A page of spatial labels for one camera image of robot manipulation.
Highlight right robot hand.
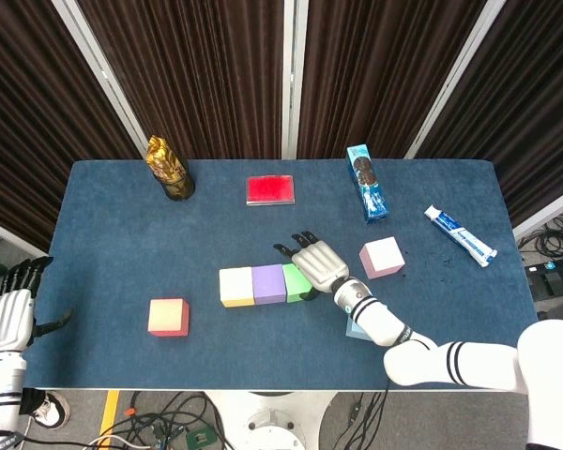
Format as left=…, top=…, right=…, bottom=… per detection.
left=272, top=230, right=351, bottom=301

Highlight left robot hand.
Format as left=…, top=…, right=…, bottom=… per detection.
left=0, top=255, right=74, bottom=351

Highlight green foam cube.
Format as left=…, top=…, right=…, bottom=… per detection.
left=281, top=262, right=316, bottom=304

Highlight pink foam cube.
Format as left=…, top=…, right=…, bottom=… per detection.
left=358, top=236, right=407, bottom=280

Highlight yellow foam cube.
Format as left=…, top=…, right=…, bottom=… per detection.
left=218, top=266, right=256, bottom=308

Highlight red foam cube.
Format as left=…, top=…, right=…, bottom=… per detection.
left=147, top=297, right=190, bottom=338

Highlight purple foam cube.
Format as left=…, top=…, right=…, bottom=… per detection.
left=251, top=264, right=286, bottom=306

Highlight light blue foam cube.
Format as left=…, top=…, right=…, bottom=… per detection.
left=344, top=316, right=372, bottom=341

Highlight person in black clothes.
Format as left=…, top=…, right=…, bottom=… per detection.
left=18, top=387, right=48, bottom=416

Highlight blue cookie box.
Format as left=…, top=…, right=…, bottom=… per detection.
left=346, top=144, right=390, bottom=224

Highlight red box with clear lid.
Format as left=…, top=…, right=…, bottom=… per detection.
left=245, top=174, right=297, bottom=206

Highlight white black sneaker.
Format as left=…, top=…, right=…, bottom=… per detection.
left=30, top=392, right=71, bottom=428

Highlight white blue toothpaste tube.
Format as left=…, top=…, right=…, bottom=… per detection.
left=423, top=204, right=499, bottom=268

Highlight black mesh pen holder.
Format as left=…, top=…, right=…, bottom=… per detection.
left=157, top=158, right=196, bottom=202

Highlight gold foil snack bag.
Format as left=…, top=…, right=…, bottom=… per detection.
left=145, top=135, right=188, bottom=184

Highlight brown pleated curtain panel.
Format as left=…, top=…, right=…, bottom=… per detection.
left=0, top=0, right=145, bottom=252
left=77, top=0, right=286, bottom=160
left=415, top=0, right=563, bottom=226
left=296, top=0, right=488, bottom=160

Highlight green circuit device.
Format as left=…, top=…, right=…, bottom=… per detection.
left=186, top=427, right=217, bottom=449

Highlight white partition base rail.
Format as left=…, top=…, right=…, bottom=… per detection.
left=0, top=214, right=49, bottom=263
left=512, top=194, right=563, bottom=240

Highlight black cable with inline box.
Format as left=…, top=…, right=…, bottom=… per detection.
left=342, top=391, right=390, bottom=450

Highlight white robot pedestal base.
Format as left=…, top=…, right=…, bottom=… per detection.
left=205, top=391, right=339, bottom=450

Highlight black floor cable tangle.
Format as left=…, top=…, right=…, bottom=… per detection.
left=116, top=391, right=231, bottom=450

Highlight white partition frame post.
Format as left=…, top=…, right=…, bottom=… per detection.
left=280, top=0, right=310, bottom=160
left=51, top=0, right=149, bottom=160
left=402, top=0, right=507, bottom=160

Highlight coiled black cables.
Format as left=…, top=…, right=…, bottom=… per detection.
left=534, top=219, right=563, bottom=259

